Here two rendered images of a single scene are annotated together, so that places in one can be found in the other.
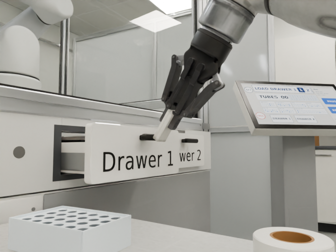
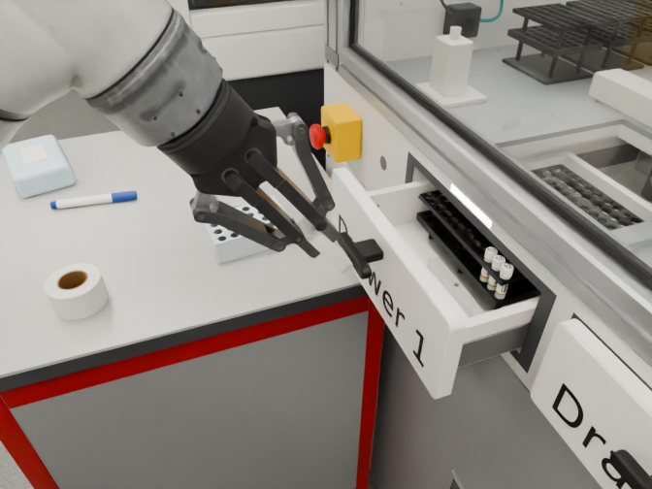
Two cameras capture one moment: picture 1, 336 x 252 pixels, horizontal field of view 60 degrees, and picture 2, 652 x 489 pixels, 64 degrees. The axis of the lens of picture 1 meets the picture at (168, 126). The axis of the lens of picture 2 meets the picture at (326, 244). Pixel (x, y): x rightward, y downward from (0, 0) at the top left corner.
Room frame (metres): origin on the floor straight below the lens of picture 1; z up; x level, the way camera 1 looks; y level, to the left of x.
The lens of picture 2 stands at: (0.85, -0.34, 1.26)
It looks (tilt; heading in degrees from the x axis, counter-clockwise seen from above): 38 degrees down; 125
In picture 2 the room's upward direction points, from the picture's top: straight up
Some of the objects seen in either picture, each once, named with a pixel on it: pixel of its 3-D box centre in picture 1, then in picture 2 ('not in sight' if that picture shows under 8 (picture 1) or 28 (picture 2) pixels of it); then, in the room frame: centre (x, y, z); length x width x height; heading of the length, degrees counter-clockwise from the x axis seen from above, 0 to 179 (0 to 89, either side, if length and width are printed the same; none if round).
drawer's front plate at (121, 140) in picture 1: (140, 152); (383, 269); (0.64, 0.06, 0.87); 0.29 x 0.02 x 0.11; 145
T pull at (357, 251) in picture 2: (149, 137); (363, 251); (0.63, 0.04, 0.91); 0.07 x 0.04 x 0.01; 145
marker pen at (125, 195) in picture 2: not in sight; (94, 200); (0.09, 0.04, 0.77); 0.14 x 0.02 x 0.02; 49
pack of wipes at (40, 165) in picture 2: not in sight; (38, 164); (-0.07, 0.05, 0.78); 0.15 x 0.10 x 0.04; 158
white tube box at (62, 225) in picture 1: (70, 231); (246, 228); (0.37, 0.12, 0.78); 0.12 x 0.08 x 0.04; 61
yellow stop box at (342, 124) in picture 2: not in sight; (339, 132); (0.41, 0.31, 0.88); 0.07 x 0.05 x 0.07; 145
